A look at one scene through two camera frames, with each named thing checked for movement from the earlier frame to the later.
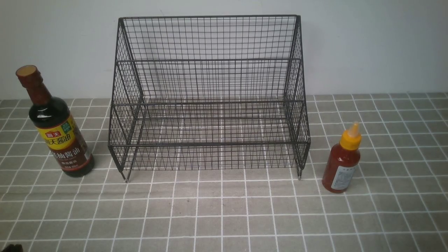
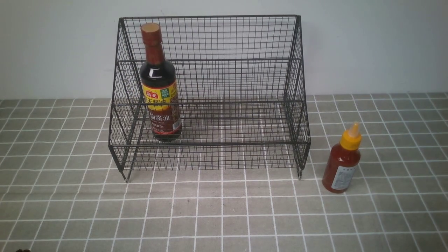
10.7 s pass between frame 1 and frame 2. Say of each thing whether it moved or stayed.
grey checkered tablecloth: stayed
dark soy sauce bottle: moved
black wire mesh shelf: stayed
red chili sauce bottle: stayed
